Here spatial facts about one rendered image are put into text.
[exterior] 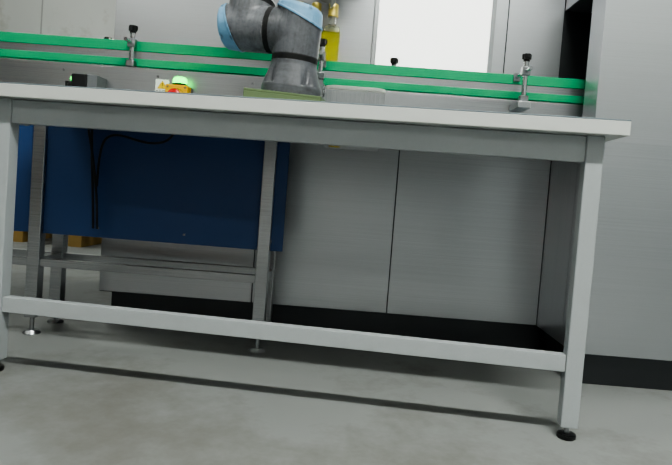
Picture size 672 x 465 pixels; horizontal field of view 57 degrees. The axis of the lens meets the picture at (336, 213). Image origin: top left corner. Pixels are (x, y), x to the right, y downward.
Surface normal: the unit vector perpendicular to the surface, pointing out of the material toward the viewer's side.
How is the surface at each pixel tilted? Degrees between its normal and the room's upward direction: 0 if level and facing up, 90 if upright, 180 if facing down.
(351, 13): 90
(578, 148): 90
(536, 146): 90
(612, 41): 90
